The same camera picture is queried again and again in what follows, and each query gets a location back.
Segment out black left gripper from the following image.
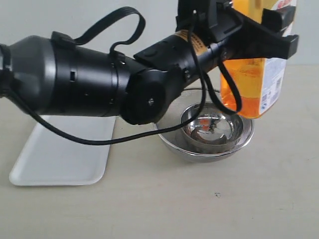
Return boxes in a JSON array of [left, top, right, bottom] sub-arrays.
[[175, 0, 299, 60]]

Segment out orange pump soap bottle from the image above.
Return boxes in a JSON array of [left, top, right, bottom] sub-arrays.
[[225, 0, 297, 119]]

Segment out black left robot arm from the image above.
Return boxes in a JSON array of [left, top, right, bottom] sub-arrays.
[[0, 0, 299, 124]]

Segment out small stainless steel bowl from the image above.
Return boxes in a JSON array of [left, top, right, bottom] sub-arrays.
[[181, 102, 244, 154]]

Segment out steel mesh colander basket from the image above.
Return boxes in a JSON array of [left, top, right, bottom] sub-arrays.
[[154, 88, 255, 163]]

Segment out white rectangular foam tray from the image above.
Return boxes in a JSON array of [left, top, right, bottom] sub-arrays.
[[9, 116, 116, 186]]

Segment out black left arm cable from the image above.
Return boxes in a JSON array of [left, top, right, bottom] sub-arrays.
[[0, 6, 244, 146]]

